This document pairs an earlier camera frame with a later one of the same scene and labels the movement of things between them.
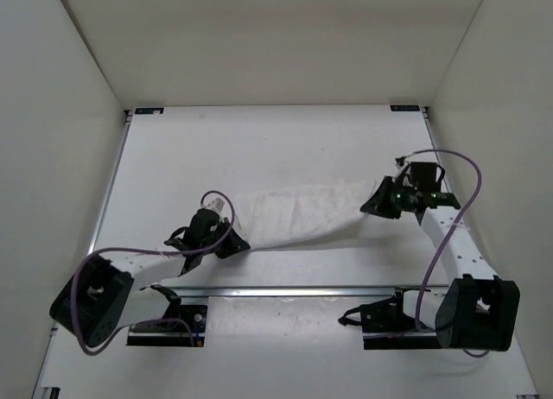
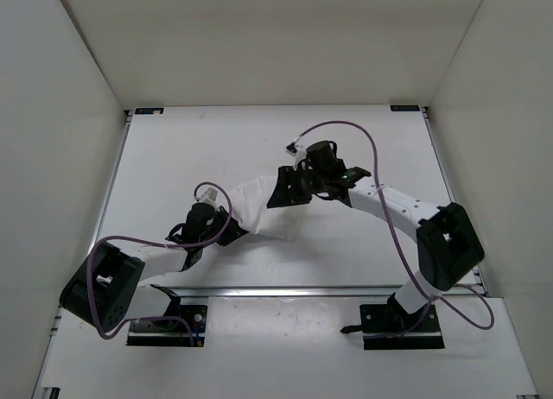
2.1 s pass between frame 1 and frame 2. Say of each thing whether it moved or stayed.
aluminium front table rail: stayed
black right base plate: stayed
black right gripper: moved
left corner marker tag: stayed
